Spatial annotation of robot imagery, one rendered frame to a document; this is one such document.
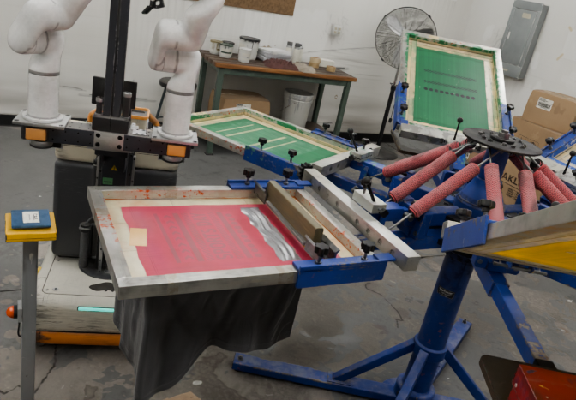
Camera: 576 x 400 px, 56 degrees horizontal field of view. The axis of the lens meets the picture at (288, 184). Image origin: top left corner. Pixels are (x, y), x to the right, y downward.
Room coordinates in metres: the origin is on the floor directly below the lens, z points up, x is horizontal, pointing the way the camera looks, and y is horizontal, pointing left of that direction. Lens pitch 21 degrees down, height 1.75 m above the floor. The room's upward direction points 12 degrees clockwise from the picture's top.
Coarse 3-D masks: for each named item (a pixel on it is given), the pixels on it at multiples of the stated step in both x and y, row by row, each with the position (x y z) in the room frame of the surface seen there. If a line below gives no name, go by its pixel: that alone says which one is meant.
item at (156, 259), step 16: (160, 240) 1.40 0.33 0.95; (256, 240) 1.52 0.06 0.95; (288, 240) 1.57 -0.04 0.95; (144, 256) 1.30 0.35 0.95; (160, 256) 1.31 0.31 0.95; (272, 256) 1.44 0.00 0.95; (304, 256) 1.48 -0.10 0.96; (336, 256) 1.53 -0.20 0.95; (160, 272) 1.23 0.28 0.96; (176, 272) 1.25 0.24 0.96
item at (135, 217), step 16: (128, 208) 1.56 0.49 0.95; (144, 208) 1.58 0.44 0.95; (160, 208) 1.61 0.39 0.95; (176, 208) 1.63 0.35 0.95; (192, 208) 1.65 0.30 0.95; (208, 208) 1.68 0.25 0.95; (224, 208) 1.71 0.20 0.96; (240, 208) 1.73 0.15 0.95; (128, 224) 1.45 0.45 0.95; (144, 224) 1.47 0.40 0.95; (240, 224) 1.61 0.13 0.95
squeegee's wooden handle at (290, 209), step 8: (272, 184) 1.76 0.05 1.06; (272, 192) 1.75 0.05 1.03; (280, 192) 1.70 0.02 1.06; (272, 200) 1.74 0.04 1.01; (280, 200) 1.69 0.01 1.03; (288, 200) 1.65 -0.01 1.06; (280, 208) 1.68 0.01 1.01; (288, 208) 1.63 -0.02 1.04; (296, 208) 1.60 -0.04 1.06; (288, 216) 1.62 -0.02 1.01; (296, 216) 1.58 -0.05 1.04; (304, 216) 1.55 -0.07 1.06; (296, 224) 1.57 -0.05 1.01; (304, 224) 1.53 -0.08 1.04; (312, 224) 1.50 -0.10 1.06; (304, 232) 1.52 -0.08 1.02; (312, 232) 1.49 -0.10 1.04; (320, 232) 1.48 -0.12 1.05; (312, 240) 1.48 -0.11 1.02; (320, 240) 1.49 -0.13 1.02
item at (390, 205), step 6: (390, 204) 1.85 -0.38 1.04; (396, 204) 1.86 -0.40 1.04; (366, 210) 1.75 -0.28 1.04; (390, 210) 1.80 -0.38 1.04; (396, 210) 1.81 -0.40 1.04; (402, 210) 1.83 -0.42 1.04; (372, 216) 1.76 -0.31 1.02; (378, 216) 1.78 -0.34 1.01; (390, 216) 1.80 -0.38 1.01; (396, 216) 1.82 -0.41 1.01
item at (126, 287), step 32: (96, 192) 1.56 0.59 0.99; (128, 192) 1.62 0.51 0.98; (160, 192) 1.67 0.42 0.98; (192, 192) 1.73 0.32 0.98; (224, 192) 1.79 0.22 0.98; (288, 192) 1.92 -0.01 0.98; (96, 224) 1.40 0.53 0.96; (128, 288) 1.10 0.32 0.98; (160, 288) 1.13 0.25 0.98; (192, 288) 1.18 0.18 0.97; (224, 288) 1.22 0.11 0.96
